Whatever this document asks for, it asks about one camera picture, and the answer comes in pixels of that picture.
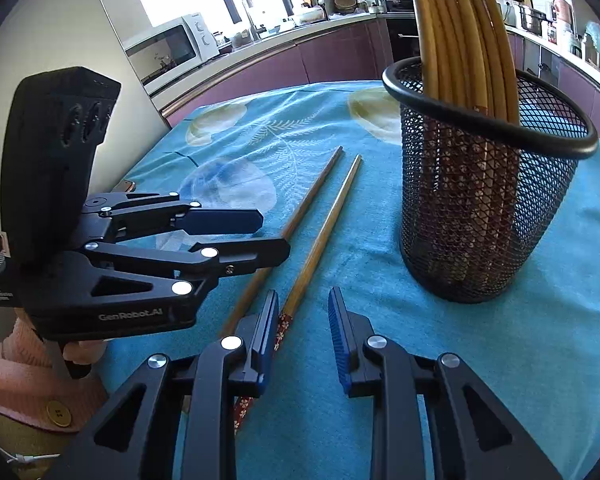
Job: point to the person's left hand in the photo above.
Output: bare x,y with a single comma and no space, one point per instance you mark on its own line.
85,352

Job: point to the black mesh utensil holder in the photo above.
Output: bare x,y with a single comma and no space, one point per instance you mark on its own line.
530,210

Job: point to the teal kitchen item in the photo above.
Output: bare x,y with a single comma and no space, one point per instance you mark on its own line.
597,42

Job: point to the brown smartphone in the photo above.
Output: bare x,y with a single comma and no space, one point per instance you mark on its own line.
126,186

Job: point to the copper-coloured kitchen appliance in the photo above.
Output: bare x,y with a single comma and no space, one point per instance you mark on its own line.
562,17

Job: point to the person's left forearm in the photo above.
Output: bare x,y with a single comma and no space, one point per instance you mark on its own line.
10,350

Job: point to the steel cooking pot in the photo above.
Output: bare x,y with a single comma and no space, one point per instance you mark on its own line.
532,19

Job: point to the purple kitchen cabinet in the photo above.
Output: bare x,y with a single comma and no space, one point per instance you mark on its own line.
330,55
590,90

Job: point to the black built-in oven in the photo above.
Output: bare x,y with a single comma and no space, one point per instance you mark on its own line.
402,40

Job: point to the beige garment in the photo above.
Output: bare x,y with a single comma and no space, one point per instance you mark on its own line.
10,440

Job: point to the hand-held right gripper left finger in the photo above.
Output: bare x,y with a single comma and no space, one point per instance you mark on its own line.
269,345

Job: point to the steel kitchen faucet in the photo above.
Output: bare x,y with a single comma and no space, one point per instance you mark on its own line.
248,12

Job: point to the bundle of wooden chopsticks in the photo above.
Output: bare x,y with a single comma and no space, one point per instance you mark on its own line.
450,35

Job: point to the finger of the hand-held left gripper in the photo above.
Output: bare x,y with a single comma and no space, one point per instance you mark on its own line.
255,255
225,221

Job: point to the white microwave oven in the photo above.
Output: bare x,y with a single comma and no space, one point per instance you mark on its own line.
165,47

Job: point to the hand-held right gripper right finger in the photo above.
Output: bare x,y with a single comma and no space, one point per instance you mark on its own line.
339,340

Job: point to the blue printed tablecloth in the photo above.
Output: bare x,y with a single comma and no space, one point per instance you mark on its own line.
380,260

